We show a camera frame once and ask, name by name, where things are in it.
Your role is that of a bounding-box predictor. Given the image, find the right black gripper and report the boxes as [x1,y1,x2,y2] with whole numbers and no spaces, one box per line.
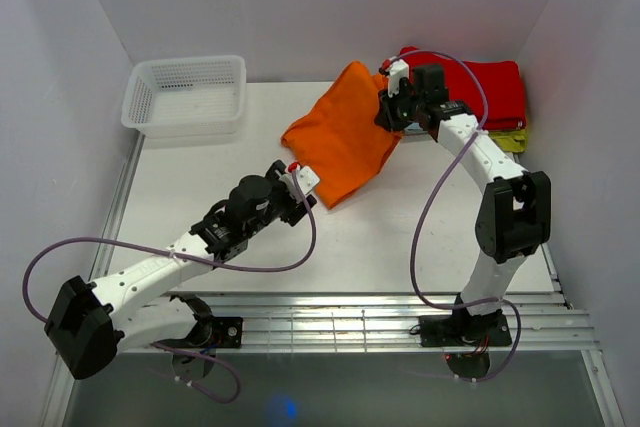
[376,82,424,133]

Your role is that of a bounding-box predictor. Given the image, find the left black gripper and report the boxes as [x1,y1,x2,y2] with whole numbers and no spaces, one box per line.
[245,160,317,238]

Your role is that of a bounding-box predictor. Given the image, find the orange trousers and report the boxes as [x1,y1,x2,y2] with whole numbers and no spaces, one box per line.
[280,61,403,209]

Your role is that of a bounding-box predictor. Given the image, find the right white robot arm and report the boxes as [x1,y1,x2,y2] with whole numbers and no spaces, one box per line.
[375,60,551,349]

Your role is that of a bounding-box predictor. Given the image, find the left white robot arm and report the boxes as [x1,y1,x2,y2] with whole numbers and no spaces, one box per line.
[45,161,320,380]

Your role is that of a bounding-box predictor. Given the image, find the yellow-green folded trousers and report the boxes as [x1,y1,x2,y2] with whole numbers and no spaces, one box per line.
[489,129,528,154]

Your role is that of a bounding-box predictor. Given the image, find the white plastic basket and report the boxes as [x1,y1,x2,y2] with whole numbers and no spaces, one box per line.
[121,55,247,138]

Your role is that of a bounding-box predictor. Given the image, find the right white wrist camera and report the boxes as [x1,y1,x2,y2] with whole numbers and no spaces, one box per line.
[379,57,410,97]

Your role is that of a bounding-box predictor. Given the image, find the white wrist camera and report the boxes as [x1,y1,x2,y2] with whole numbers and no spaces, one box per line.
[379,57,410,97]
[279,162,321,200]

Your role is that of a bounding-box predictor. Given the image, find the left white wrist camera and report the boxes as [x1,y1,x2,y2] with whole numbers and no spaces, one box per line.
[279,162,321,200]

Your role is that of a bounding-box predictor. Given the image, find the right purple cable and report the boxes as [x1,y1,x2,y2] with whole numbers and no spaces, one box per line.
[399,50,522,385]

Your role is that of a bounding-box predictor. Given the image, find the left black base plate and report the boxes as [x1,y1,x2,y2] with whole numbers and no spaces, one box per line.
[161,317,244,349]

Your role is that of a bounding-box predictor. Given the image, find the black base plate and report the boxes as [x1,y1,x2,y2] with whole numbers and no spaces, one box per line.
[417,314,512,347]
[161,317,244,349]

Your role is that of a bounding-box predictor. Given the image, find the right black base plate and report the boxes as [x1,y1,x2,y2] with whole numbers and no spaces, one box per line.
[417,314,512,347]

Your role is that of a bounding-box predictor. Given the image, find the aluminium rail frame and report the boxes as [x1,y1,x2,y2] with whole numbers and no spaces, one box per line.
[43,136,624,426]

